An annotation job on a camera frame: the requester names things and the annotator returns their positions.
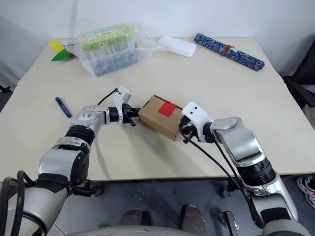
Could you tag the white sneaker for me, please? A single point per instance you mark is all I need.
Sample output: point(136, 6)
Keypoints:
point(307, 189)

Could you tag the small clear plastic bag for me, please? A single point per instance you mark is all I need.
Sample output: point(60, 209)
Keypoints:
point(71, 45)

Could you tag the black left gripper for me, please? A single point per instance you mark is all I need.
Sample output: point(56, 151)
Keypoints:
point(126, 113)

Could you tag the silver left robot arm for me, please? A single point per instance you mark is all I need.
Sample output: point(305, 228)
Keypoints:
point(76, 127)

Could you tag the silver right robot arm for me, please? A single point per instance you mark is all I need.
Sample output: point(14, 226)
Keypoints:
point(248, 145)

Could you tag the metal bracket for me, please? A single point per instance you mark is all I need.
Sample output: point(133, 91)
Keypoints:
point(227, 222)

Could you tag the red tape square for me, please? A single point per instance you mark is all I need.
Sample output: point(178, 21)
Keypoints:
point(167, 109)

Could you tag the black table caster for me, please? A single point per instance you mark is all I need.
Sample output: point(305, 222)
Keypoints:
point(226, 190)
point(94, 189)

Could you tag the yellow paper piece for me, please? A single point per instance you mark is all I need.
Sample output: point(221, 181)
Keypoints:
point(55, 45)

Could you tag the blue patterned folded fan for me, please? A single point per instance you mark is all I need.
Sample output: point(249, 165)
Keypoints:
point(229, 51)

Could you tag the plastic bag of green-capped tubes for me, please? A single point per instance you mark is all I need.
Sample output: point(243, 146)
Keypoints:
point(110, 49)

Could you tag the green paper piece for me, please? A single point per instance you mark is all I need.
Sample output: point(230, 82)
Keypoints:
point(61, 56)

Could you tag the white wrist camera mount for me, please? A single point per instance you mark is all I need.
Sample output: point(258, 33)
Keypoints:
point(122, 97)
point(197, 114)

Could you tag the black chair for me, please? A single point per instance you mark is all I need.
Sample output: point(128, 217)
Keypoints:
point(304, 81)

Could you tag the white flat plastic case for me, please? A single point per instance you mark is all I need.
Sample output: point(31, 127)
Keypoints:
point(177, 46)

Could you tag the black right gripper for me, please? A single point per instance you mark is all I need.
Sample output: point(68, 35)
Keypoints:
point(190, 131)

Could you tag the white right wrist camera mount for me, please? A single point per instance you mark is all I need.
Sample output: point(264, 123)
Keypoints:
point(197, 114)

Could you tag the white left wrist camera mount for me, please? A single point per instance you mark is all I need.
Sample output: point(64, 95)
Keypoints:
point(122, 97)

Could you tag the blue pen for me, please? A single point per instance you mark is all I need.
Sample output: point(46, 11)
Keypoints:
point(64, 107)

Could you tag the dark rounded shape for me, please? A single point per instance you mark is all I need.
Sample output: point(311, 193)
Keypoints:
point(134, 218)
point(194, 218)

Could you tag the brown cardboard box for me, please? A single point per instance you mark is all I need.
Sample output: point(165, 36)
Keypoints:
point(155, 123)

